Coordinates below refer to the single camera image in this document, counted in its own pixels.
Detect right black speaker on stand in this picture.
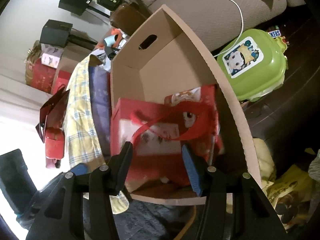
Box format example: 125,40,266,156
58,0,110,18

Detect red Collection gift box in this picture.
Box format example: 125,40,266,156
51,70,71,95

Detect white charging cable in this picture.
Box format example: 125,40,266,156
192,0,245,58

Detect red cartoon cat bag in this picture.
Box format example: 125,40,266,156
164,85,223,166

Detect small pink white box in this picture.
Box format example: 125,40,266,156
41,46,64,69

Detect brown sofa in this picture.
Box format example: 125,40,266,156
142,0,305,51

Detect open box with clutter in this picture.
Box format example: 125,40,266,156
92,28,130,61

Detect green plastic kids case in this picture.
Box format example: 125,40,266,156
217,29,287,101

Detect black speaker on stand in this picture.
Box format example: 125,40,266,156
58,0,110,18
40,20,98,50

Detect dark red paper bags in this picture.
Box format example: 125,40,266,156
35,85,69,143

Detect Snickers pack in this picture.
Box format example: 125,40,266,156
267,25,290,46

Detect green portable radio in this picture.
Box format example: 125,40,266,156
95,0,124,11

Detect cardboard tray box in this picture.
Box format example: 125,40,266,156
109,4,263,207

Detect dark red gift box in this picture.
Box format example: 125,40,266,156
25,59,56,94

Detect left black speaker on stand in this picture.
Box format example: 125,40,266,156
40,20,98,50

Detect red stitched box bag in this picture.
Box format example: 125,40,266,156
111,98,190,192

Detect large brown cardboard box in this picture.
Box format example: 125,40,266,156
54,44,92,79

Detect yellow plaid tablecloth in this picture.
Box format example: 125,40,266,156
62,54,131,215

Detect white sheer curtain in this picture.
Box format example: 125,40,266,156
0,74,53,156

